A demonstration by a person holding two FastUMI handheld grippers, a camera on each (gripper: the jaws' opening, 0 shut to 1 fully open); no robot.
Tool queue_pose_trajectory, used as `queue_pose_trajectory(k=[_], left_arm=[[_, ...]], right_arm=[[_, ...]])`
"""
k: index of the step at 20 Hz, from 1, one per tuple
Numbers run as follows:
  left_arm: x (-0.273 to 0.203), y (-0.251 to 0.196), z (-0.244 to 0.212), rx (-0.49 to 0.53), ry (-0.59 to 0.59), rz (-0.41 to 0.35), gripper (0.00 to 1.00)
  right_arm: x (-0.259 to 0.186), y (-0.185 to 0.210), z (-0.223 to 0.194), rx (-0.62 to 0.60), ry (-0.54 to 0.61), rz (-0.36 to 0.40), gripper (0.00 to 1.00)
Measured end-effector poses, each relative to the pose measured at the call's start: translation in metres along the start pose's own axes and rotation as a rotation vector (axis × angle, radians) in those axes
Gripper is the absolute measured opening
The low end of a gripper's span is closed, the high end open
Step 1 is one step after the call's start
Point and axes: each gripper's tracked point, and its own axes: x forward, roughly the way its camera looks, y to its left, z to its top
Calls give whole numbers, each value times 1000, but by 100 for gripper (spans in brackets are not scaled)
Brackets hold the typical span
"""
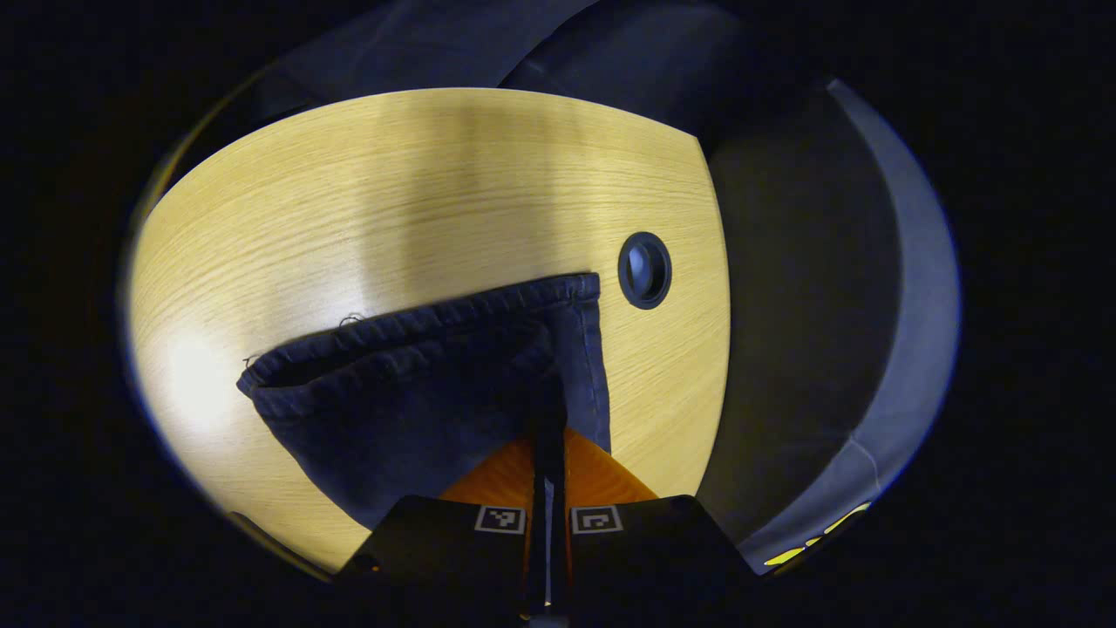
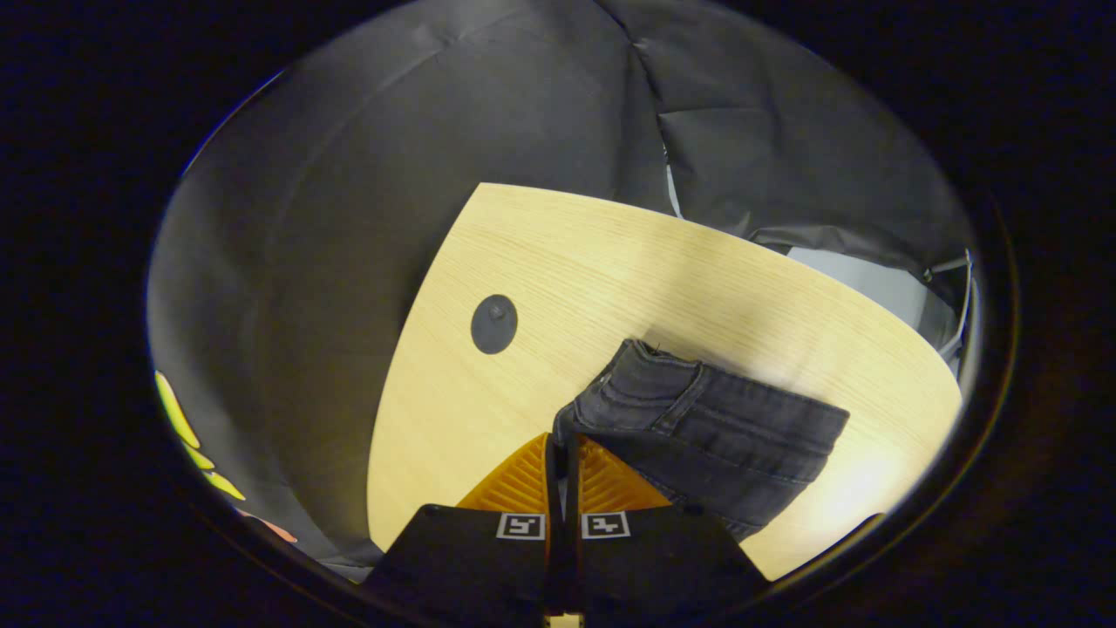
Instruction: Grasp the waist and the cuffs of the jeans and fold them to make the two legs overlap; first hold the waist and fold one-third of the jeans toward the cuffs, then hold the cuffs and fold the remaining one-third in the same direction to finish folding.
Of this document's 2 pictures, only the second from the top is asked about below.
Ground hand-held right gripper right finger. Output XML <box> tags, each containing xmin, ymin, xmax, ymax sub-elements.
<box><xmin>567</xmin><ymin>436</ymin><xmax>772</xmax><ymax>616</ymax></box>

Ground black backdrop cloth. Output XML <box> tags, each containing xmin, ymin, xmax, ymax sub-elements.
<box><xmin>146</xmin><ymin>0</ymin><xmax>977</xmax><ymax>568</ymax></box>

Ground dark grey jeans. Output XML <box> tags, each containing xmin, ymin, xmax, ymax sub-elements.
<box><xmin>554</xmin><ymin>338</ymin><xmax>851</xmax><ymax>542</ymax></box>

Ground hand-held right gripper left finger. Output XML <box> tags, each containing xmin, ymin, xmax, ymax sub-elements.
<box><xmin>362</xmin><ymin>433</ymin><xmax>559</xmax><ymax>616</ymax></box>

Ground round black table grommet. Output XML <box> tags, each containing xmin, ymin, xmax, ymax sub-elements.
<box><xmin>471</xmin><ymin>294</ymin><xmax>519</xmax><ymax>355</ymax></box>

